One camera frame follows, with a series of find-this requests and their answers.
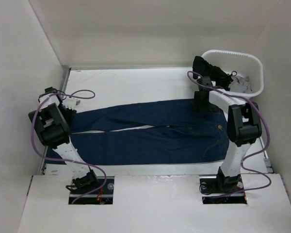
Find dark blue denim trousers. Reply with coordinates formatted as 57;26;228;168
45;99;231;165

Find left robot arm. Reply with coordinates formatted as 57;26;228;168
28;87;100;194

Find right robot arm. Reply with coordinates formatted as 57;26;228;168
194;77;262;195

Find black garment in basket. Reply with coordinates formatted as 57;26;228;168
192;56;233;91

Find white patterned garment in basket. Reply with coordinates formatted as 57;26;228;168
229;76;252;94

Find white plastic basket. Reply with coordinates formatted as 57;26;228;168
201;50;264;99

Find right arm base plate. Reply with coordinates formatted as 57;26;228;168
199;176;247;204

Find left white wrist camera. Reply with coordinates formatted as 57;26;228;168
62;98;81;110

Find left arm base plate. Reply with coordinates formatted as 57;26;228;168
66;176;115;205

